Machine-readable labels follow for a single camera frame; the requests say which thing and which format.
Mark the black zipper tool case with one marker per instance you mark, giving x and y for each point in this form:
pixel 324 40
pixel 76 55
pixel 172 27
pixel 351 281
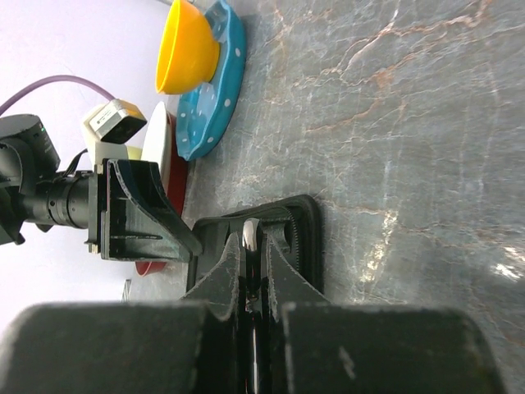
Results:
pixel 295 223

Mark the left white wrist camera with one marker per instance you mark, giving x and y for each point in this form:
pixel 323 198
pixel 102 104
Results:
pixel 107 127

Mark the red round plate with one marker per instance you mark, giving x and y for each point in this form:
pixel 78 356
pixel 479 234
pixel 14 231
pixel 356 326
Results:
pixel 176 186

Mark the white paper plate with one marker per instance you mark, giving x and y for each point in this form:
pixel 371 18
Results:
pixel 158 142

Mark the teal dotted plate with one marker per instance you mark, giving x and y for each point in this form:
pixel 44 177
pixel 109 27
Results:
pixel 204 113

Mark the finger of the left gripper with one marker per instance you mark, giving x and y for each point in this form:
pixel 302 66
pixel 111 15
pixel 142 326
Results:
pixel 134 230
pixel 139 180

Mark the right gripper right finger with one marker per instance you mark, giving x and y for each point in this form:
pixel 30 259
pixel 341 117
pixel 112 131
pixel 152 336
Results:
pixel 285 284

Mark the cream yellow mug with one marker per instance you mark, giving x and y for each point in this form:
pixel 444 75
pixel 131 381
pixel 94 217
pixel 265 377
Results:
pixel 134 153

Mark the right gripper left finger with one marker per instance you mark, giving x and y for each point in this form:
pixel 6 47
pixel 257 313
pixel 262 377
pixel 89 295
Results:
pixel 217 294

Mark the orange bowl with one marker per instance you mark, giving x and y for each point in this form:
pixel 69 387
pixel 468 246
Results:
pixel 188 53

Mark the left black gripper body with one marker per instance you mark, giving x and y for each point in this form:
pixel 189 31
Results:
pixel 74 201

